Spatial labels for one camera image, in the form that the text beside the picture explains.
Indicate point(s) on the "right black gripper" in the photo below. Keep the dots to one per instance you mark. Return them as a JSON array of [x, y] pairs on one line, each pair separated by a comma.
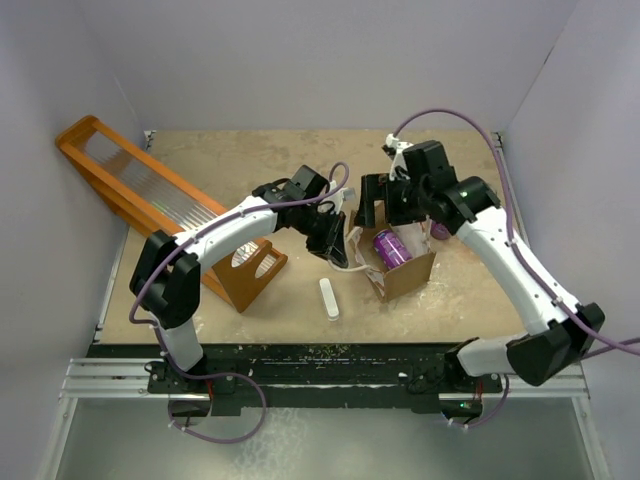
[[378, 186]]

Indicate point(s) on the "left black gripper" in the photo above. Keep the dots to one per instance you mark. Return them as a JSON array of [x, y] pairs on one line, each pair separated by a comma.
[[337, 254]]

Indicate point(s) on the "purple soda can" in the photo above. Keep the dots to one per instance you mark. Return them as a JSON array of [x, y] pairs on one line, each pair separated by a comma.
[[439, 231], [391, 249]]

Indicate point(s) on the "canvas bag with cat print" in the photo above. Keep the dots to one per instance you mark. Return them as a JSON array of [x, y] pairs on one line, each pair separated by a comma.
[[362, 258]]

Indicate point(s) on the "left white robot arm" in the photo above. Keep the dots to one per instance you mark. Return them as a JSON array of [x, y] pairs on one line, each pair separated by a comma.
[[166, 280]]

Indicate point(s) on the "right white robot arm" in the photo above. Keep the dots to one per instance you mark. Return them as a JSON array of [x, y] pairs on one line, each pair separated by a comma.
[[421, 185]]

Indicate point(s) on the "white oblong plastic case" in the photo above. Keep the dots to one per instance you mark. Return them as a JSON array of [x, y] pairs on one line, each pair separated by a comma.
[[329, 299]]

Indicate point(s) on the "orange wooden rack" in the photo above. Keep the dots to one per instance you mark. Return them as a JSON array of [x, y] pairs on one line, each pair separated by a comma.
[[150, 197]]

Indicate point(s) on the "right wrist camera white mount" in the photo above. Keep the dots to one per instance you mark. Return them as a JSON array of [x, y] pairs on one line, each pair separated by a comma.
[[394, 148]]

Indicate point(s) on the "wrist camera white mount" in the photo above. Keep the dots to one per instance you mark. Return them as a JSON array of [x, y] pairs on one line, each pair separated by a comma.
[[394, 148], [336, 201]]

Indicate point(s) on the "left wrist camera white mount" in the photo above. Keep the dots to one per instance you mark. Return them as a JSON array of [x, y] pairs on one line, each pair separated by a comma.
[[336, 201]]

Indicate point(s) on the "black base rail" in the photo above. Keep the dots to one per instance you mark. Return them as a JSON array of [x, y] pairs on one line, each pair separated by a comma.
[[410, 376]]

